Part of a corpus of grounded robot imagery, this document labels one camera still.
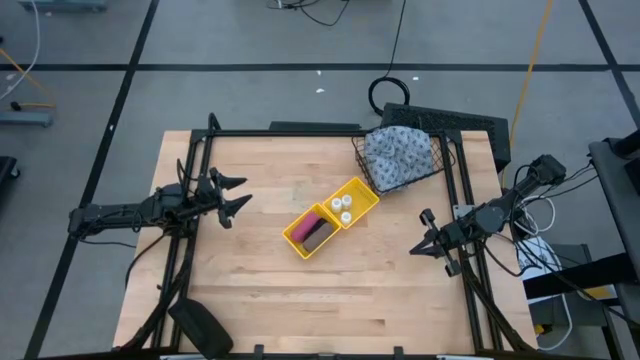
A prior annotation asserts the white printed bag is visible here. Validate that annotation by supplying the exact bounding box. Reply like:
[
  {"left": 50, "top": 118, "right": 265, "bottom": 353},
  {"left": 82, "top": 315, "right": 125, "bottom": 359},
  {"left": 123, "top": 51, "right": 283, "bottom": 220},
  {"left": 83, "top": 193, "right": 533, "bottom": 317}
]
[{"left": 514, "top": 235, "right": 564, "bottom": 282}]

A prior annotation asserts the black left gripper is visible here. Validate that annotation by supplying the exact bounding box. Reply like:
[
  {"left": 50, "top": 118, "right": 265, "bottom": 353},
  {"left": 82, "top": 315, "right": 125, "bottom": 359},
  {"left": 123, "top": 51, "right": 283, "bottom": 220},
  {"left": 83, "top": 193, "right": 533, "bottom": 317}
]
[{"left": 185, "top": 166, "right": 254, "bottom": 231}]

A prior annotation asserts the white floor cable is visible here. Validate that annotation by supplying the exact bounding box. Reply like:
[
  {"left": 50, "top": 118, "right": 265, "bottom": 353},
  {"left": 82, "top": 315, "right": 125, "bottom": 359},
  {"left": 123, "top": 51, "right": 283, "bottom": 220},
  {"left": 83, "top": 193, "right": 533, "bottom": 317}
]
[{"left": 0, "top": 0, "right": 42, "bottom": 102}]

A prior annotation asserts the grey office desk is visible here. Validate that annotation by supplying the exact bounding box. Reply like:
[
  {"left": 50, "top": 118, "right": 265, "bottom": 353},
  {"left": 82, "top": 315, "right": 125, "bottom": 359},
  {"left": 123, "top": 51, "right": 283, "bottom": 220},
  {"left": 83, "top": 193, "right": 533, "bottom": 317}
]
[{"left": 588, "top": 136, "right": 640, "bottom": 282}]

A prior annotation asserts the yellow plastic bin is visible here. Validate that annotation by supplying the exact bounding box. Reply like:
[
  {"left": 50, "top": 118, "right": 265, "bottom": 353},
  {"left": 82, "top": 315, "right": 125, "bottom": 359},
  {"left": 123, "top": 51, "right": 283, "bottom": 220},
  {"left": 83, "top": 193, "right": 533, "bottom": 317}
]
[
  {"left": 321, "top": 175, "right": 382, "bottom": 230},
  {"left": 281, "top": 201, "right": 343, "bottom": 262}
]

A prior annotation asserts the white looped cable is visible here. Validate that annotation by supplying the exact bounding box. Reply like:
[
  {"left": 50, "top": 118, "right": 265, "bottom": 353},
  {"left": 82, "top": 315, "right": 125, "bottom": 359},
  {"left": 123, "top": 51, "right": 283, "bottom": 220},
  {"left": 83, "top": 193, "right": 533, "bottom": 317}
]
[{"left": 533, "top": 293, "right": 574, "bottom": 352}]

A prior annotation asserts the grey floor base plate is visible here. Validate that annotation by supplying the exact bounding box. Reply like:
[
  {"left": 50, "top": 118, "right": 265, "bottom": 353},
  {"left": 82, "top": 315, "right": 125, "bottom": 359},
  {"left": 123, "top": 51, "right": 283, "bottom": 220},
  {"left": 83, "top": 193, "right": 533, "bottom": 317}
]
[{"left": 0, "top": 110, "right": 54, "bottom": 128}]

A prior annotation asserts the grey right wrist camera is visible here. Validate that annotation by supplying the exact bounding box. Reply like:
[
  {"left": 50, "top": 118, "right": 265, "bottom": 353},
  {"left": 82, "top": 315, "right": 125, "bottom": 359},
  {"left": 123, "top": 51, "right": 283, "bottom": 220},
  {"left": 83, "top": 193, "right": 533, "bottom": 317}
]
[{"left": 474, "top": 204, "right": 506, "bottom": 236}]

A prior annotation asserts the black bandage roll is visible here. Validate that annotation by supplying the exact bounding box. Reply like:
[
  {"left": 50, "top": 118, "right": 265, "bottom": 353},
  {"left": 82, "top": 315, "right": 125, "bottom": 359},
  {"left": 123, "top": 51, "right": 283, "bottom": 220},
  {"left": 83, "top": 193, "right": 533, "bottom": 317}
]
[{"left": 299, "top": 217, "right": 329, "bottom": 249}]

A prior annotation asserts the black aluminium rig frame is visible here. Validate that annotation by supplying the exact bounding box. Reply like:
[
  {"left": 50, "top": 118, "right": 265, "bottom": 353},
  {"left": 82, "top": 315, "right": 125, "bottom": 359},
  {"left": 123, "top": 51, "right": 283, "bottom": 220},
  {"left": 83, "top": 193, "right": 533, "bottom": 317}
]
[{"left": 112, "top": 112, "right": 539, "bottom": 360}]

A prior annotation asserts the pink sponge block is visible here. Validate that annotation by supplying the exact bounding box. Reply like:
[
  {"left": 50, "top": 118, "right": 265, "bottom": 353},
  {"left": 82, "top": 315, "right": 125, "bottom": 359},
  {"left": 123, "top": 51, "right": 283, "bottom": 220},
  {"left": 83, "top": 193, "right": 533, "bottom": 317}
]
[{"left": 290, "top": 211, "right": 324, "bottom": 244}]

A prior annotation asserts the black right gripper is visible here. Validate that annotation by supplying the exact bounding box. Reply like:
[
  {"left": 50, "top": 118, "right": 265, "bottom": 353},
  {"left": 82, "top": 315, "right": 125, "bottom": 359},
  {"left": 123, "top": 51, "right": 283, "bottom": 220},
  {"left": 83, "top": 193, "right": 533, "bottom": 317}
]
[{"left": 408, "top": 209, "right": 481, "bottom": 278}]

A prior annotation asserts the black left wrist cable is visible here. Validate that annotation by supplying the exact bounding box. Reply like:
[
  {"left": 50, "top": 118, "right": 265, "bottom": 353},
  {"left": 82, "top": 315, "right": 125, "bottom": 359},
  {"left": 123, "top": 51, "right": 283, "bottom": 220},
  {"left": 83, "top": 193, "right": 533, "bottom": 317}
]
[{"left": 175, "top": 158, "right": 202, "bottom": 189}]

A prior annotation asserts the black hanging cable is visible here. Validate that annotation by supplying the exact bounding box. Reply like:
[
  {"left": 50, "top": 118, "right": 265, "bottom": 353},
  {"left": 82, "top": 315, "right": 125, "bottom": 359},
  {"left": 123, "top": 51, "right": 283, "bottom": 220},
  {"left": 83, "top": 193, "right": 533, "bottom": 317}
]
[{"left": 367, "top": 0, "right": 414, "bottom": 118}]

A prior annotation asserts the grey patterned cloth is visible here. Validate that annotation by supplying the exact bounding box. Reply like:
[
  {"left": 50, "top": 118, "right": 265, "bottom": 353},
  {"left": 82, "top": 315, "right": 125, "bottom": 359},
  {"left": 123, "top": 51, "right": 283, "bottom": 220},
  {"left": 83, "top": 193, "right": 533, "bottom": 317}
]
[{"left": 363, "top": 124, "right": 436, "bottom": 196}]

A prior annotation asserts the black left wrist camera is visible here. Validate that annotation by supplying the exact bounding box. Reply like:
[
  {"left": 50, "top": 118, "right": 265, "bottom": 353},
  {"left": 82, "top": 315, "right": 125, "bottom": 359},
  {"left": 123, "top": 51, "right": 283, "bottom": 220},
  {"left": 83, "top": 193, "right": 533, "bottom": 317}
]
[{"left": 151, "top": 181, "right": 187, "bottom": 212}]

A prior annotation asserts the black wire basket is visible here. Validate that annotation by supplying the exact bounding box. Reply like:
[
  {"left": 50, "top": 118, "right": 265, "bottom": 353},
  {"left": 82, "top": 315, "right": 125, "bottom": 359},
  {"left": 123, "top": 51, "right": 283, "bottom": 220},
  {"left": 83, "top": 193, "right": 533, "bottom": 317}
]
[{"left": 350, "top": 130, "right": 458, "bottom": 198}]

